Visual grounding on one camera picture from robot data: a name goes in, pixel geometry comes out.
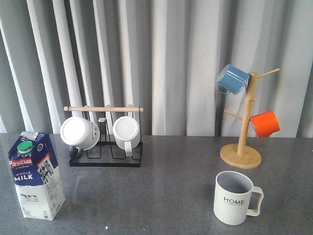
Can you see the white ribbed mug on rack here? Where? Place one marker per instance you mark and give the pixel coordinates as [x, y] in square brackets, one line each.
[126, 132]

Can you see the grey pleated curtain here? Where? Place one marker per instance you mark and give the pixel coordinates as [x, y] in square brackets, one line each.
[162, 55]

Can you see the white smiley mug on rack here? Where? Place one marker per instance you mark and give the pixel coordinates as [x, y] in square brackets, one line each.
[80, 134]

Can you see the white HOME mug on table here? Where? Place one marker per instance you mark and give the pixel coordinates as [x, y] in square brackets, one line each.
[233, 191]

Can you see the blue enamel mug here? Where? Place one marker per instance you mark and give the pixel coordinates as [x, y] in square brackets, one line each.
[232, 80]

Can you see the blue white milk carton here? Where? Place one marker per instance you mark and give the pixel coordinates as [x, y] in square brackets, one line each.
[36, 174]

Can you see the wooden mug tree stand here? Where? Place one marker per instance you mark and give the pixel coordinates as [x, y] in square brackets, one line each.
[240, 155]

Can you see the orange enamel mug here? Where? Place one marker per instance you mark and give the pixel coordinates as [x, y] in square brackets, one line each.
[265, 124]

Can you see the black wire mug rack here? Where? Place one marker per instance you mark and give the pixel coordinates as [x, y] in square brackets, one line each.
[106, 152]

